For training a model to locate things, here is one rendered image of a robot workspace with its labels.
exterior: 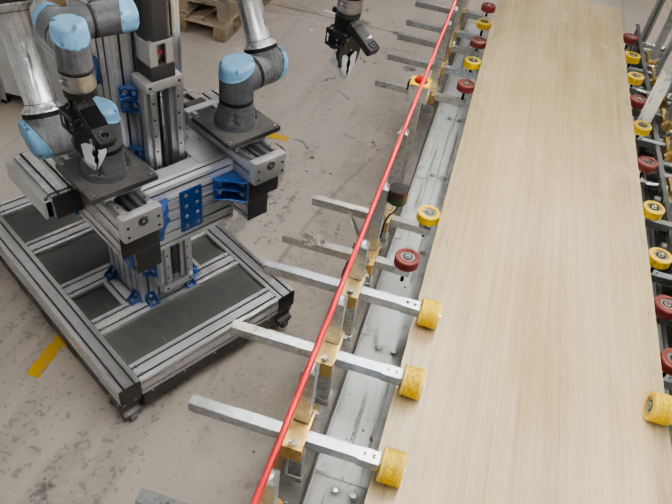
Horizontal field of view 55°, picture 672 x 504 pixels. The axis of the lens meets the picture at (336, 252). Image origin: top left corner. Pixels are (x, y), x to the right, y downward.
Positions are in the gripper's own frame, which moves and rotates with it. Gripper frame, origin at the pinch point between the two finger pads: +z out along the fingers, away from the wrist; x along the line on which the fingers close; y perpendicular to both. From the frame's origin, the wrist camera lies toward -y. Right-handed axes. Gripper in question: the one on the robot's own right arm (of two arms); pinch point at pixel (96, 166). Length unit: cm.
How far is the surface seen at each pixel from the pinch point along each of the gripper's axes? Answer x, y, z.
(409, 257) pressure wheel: -77, -44, 41
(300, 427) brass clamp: -7, -70, 35
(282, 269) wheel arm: -38, -28, 36
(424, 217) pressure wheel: -96, -34, 41
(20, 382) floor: 21, 57, 132
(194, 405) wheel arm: 8, -50, 36
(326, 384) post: -30, -57, 53
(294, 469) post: -8, -69, 57
